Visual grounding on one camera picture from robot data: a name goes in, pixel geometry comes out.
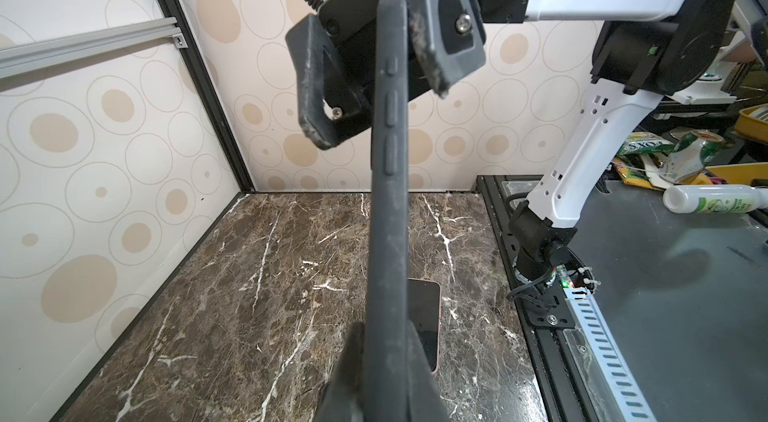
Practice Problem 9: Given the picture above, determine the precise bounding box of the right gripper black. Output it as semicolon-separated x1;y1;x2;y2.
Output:
286;0;526;150

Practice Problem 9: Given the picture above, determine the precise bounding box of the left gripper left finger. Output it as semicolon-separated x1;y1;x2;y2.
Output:
314;322;365;422

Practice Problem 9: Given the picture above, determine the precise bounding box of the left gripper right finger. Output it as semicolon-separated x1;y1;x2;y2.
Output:
407;322;449;422

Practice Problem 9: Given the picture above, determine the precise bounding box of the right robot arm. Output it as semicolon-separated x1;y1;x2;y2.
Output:
286;0;735;281

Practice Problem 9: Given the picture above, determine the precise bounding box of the black phone near right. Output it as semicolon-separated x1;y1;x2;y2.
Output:
407;278;442;375

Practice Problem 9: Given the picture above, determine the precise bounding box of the green snack packet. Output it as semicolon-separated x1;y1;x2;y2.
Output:
612;129;726;190

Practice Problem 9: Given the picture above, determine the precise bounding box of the white plastic bottle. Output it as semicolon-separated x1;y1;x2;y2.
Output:
662;184;767;214

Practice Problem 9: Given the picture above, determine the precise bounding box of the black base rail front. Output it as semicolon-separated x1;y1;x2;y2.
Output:
476;174;658;422

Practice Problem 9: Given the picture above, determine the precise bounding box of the black frame post right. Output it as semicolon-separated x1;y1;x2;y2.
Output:
157;0;256;193

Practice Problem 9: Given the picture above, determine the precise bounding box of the horizontal aluminium rail back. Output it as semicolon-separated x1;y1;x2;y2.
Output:
1;18;188;80

